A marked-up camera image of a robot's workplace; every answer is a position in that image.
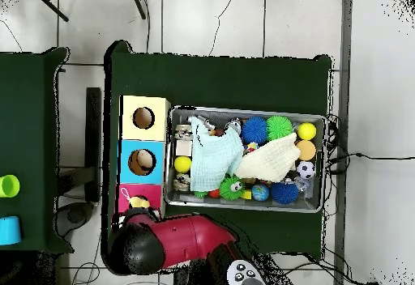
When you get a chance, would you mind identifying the yellow plush duck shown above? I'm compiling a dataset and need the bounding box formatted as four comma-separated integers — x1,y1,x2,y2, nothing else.
120,186,152,210

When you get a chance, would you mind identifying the black stand leg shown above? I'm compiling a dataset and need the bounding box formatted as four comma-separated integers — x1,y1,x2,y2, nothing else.
36,0,70,23
131,0,148,20

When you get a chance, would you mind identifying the dark grey stand base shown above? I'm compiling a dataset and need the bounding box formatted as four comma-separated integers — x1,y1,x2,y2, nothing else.
56,202,95,237

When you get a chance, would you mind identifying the blue spiky rubber ball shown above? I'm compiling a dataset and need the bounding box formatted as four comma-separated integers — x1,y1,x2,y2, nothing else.
240,116,268,145

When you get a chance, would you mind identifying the light blue waffle cloth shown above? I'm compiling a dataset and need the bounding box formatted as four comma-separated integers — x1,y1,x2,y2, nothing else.
187,115,245,193

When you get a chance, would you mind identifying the yellow smooth ball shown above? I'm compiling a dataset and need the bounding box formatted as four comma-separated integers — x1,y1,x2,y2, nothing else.
297,121,318,141
173,155,193,175

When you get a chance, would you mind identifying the cream waffle cloth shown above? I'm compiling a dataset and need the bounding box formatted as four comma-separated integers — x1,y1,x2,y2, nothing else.
233,131,302,184

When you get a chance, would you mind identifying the green plastic cup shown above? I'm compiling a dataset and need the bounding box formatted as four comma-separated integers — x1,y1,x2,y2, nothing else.
0,173,21,198

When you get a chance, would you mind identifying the wire mesh bin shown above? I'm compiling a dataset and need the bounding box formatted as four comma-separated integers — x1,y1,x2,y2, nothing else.
163,105,327,214

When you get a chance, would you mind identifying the black floor cable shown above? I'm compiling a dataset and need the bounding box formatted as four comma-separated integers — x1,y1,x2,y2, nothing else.
327,151,415,173

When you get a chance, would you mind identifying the green spiky toy with eyes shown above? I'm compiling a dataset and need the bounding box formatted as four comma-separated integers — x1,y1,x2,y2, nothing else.
219,174,246,202

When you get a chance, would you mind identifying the orange foam ball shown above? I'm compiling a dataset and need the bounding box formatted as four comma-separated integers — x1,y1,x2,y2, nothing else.
295,139,318,162

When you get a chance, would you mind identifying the small globe ball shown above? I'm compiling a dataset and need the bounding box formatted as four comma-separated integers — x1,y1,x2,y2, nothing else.
251,183,271,202

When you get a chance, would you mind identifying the blue plastic cup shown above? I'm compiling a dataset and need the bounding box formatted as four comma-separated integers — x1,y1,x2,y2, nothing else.
0,215,23,246

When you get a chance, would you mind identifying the small soccer ball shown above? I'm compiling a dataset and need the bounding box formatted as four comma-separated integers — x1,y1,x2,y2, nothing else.
296,160,316,181

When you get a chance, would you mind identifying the dark green table cloth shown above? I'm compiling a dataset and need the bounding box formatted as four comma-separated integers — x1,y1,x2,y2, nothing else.
0,46,74,255
101,40,332,260

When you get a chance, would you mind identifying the green spiky rubber ball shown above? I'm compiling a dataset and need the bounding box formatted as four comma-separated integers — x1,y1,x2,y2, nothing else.
265,115,293,143

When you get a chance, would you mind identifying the wooden box with three holes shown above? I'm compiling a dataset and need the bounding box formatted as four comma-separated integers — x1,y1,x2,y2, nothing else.
115,95,172,221

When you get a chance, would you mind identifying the black upright panel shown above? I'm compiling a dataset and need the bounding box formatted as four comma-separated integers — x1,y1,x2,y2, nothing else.
84,87,102,202

